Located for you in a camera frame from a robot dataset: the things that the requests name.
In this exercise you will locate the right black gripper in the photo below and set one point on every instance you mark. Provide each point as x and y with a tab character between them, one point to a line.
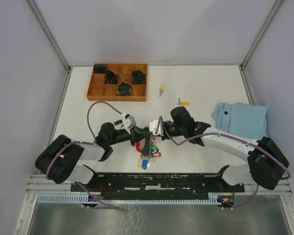
165	123

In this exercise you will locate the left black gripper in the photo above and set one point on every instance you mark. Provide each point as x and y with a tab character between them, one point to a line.
136	134

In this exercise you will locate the green key tag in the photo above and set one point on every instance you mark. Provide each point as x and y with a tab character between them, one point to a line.
154	148

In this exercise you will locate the yellow key tag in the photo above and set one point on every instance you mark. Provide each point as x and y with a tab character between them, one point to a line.
140	163

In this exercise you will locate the blue key tag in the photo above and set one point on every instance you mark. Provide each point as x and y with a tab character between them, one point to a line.
144	164

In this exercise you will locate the red key tag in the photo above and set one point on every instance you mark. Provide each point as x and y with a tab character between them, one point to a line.
157	154

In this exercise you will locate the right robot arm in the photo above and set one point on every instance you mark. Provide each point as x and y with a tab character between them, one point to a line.
264	163

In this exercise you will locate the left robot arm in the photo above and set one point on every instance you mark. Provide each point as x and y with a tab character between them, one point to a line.
59	161

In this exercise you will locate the yellow tag key right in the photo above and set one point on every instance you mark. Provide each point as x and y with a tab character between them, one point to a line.
183	103

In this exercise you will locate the yellow tag key upper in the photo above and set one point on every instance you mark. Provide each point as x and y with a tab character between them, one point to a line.
161	90

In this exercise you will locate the wooden compartment tray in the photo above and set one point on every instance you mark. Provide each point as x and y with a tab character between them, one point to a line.
118	82

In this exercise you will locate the light blue cloth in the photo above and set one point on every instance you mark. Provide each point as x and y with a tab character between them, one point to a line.
243	120

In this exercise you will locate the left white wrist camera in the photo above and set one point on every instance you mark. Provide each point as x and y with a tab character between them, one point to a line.
128	121

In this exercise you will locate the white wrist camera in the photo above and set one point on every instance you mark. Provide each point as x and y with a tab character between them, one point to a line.
155	127
128	121

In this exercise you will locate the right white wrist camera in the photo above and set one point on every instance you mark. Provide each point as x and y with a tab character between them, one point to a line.
155	127

